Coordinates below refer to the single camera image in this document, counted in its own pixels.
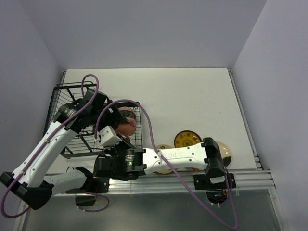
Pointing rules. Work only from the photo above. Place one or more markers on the cream plate with branch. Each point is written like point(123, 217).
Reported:
point(226, 153)

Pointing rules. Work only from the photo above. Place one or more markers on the orange floral mug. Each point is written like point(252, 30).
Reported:
point(127, 130)

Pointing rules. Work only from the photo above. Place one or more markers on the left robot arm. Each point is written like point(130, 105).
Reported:
point(29, 181)

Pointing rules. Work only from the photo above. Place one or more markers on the patterned ceramic bowl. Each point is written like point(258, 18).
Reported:
point(128, 112)

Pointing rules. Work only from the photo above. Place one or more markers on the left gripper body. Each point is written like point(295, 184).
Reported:
point(104, 121)

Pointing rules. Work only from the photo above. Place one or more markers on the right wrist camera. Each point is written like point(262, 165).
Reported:
point(108, 137)

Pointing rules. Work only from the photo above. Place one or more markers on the yellow black patterned plate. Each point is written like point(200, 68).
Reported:
point(186, 138)

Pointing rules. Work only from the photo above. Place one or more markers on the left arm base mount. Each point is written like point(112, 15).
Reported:
point(99, 185)

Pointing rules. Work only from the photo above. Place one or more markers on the cream plate with flowers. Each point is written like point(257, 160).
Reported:
point(164, 171)

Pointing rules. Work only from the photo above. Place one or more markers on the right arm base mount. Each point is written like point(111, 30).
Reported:
point(216, 193)

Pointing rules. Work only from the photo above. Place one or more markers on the orange mug near edge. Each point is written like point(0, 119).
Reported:
point(194, 169)

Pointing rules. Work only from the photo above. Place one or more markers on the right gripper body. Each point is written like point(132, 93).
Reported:
point(117, 149)

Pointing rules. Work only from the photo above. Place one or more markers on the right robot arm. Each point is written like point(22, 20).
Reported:
point(204, 155)

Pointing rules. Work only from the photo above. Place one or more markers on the black wire dish rack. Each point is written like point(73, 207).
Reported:
point(67, 99)

